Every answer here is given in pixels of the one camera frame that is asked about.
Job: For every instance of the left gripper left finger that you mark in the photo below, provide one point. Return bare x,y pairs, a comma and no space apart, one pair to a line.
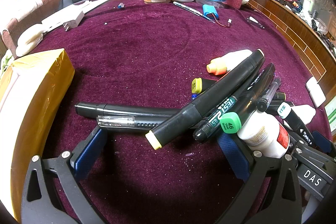
40,201

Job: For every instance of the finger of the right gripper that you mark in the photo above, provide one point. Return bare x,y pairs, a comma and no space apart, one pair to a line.
324,144

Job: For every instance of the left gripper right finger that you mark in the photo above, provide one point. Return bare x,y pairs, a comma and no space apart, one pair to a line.
271,191

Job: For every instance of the white red label pill bottle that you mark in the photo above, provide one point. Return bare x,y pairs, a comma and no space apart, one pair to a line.
263,132

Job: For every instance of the transparent ballpoint pen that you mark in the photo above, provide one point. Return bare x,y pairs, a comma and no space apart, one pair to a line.
266,99

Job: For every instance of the black test gel pen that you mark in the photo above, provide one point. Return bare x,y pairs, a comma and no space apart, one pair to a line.
258,84

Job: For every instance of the clear cap gel pen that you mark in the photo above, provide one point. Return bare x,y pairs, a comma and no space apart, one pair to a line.
132,123

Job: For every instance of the black marker yellow cap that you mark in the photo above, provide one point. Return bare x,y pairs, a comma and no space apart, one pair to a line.
194,111

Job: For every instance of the long black marker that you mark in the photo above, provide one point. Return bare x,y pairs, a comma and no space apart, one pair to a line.
92,110

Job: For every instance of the orange cap glue bottle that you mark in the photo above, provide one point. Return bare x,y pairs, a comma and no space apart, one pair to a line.
226,63

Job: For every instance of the black marker yellow-green cap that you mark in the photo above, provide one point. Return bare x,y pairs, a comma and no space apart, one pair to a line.
199,85

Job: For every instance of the black marker green cap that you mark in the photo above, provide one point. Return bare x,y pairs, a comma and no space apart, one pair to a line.
232,121

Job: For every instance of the small white bottle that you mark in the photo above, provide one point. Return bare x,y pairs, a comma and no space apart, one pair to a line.
315,92

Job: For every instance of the gold lined white box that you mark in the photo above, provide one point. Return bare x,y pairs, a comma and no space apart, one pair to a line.
32,88

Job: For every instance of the nail clipper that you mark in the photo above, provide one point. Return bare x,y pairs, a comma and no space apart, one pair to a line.
253,21

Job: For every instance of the wrapped white round cakes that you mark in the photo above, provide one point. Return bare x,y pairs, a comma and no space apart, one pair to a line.
29,39

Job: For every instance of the white power adapter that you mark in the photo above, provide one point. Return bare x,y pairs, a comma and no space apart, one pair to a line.
73,20

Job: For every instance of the blue battery pack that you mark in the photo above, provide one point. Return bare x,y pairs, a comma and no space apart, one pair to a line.
211,13

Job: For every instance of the white papers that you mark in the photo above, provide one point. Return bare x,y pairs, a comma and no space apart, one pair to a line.
58,18

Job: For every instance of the silver pen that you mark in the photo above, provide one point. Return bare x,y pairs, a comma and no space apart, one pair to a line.
193,11

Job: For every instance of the brown armchair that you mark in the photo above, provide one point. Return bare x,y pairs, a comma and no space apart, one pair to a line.
28,14

